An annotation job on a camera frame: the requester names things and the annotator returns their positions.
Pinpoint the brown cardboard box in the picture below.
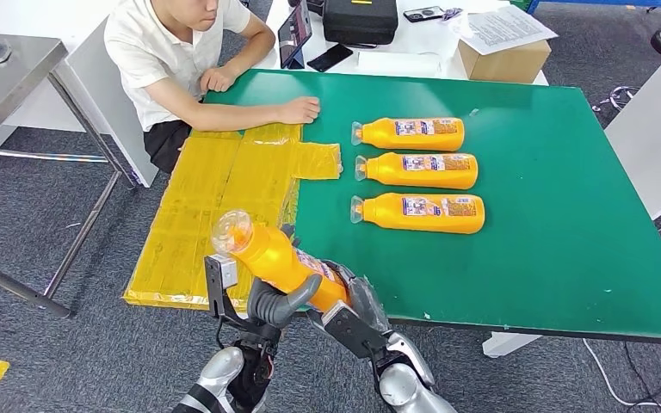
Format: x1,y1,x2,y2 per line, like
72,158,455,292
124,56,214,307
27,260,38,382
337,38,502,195
457,39,553,85

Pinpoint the tablet in blue stand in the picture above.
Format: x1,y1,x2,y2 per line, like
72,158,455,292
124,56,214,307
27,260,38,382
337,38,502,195
276,0,314,70

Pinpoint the person's left hand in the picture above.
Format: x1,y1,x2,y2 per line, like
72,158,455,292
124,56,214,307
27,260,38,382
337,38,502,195
199,64,241,94

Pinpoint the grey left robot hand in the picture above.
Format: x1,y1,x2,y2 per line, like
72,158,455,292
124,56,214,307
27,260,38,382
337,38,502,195
244,223,324,332

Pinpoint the black smartphone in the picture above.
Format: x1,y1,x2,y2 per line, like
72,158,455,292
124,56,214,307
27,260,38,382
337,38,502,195
306,43,354,73

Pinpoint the person's right hand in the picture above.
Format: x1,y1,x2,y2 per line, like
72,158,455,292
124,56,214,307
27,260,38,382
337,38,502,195
277,96,322,126

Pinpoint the black floor cable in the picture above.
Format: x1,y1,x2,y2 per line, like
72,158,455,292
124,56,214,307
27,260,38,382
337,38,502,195
625,342,661,407

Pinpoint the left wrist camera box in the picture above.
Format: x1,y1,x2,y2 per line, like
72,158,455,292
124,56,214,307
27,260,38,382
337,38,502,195
203,253,242,298

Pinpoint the white floor cable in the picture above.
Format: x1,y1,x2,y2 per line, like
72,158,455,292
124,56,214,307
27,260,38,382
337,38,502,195
583,339,661,413

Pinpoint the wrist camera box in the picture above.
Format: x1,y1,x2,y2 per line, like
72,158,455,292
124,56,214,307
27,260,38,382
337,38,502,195
203,253,242,298
321,300,390,361

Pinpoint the white table panel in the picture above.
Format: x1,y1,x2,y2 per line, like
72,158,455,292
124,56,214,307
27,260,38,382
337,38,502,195
603,34,661,222

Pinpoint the smartphone with round ring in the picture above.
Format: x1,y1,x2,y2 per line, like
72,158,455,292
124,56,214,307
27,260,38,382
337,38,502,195
402,6,446,24

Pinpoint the tangled cable bundle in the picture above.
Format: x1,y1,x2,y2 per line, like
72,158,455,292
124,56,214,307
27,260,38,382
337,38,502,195
590,86,639,114

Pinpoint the yellow taped cardboard mat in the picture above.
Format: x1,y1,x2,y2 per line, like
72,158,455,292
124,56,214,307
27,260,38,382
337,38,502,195
122,122,344,313

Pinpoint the stainless steel table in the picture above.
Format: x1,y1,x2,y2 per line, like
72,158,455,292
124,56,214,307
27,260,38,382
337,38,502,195
0,29,139,319

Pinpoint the orange plastic bottle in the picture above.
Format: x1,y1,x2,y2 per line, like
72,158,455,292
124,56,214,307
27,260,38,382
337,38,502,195
354,151,479,191
349,192,486,236
350,116,466,153
210,209,351,315

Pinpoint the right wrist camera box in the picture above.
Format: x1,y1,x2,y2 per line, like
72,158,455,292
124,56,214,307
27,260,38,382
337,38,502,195
321,300,390,361

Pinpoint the printed paper sheet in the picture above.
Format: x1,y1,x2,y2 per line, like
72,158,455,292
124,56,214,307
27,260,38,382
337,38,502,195
455,4,559,57

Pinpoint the white table foot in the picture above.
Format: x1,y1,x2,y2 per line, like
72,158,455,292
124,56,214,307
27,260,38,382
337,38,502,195
481,332,542,361

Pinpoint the black device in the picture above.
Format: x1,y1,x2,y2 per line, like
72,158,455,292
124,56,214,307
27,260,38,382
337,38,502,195
287,0,326,16

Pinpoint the person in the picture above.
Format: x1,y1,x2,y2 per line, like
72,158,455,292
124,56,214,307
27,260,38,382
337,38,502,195
103,0,321,175

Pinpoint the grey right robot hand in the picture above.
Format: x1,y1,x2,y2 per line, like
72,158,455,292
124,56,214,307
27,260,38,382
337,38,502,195
322,259,392,336

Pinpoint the white table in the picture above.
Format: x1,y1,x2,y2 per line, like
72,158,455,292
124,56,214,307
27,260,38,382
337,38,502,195
252,0,550,87

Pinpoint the black carrying case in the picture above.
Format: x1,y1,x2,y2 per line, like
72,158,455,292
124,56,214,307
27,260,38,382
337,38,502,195
321,0,398,46

